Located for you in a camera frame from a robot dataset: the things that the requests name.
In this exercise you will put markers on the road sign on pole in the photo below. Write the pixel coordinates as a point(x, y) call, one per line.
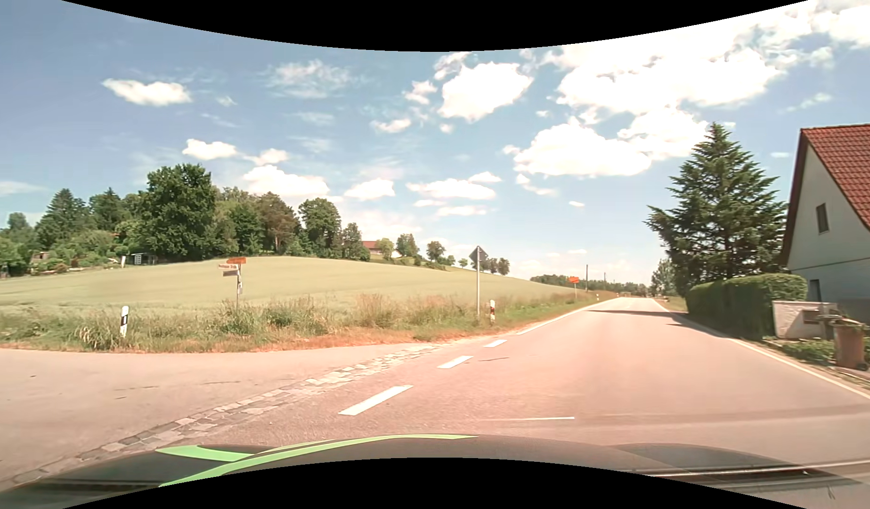
point(478, 256)

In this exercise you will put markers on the red roofed building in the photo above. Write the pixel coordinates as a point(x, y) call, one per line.
point(372, 247)

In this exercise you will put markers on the orange road sign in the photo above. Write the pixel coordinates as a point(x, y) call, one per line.
point(574, 280)

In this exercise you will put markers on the road markings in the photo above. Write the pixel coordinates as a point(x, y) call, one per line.
point(375, 400)

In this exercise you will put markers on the distant row of trees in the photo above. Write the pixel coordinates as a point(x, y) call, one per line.
point(590, 284)

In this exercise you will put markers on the green field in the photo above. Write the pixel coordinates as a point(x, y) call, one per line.
point(265, 279)

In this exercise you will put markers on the signpost with orange sign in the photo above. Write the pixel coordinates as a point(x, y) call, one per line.
point(237, 272)

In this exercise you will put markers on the car's own bonnet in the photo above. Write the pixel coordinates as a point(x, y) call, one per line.
point(406, 452)

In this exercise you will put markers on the grey asphalt road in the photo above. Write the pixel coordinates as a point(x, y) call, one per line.
point(604, 367)

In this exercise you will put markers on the wood of trees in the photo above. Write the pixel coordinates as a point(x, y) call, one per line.
point(173, 219)

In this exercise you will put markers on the tall conifer tree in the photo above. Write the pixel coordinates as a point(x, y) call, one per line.
point(721, 212)

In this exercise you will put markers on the green hedge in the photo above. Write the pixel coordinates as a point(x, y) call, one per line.
point(742, 302)

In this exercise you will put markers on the white house with red roof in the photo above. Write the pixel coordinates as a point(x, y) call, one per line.
point(841, 233)

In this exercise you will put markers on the brown waste bin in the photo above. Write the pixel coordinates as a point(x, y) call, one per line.
point(849, 343)

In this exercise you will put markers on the red and white marker post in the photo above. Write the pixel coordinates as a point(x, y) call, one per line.
point(492, 309)

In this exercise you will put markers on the black and white marker post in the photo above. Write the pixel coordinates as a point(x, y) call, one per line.
point(124, 322)

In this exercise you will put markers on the low white wall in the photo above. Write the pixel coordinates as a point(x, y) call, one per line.
point(795, 319)

